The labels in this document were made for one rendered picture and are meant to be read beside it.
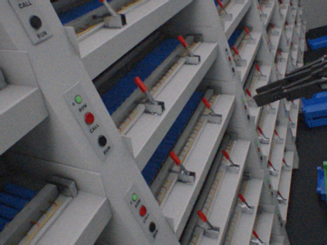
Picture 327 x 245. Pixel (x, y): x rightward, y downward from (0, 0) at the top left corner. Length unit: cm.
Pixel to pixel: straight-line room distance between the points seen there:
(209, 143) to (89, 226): 50
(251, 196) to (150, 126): 71
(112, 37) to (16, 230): 35
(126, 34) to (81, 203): 32
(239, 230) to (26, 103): 90
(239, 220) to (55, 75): 89
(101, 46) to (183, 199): 39
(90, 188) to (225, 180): 62
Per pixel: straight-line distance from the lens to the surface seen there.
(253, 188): 130
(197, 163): 83
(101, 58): 56
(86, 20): 65
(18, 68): 45
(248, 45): 157
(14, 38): 45
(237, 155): 115
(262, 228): 142
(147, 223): 60
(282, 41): 252
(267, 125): 166
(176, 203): 74
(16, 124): 43
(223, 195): 101
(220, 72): 111
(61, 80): 47
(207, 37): 107
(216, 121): 97
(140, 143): 61
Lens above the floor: 140
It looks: 24 degrees down
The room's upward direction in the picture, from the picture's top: 24 degrees counter-clockwise
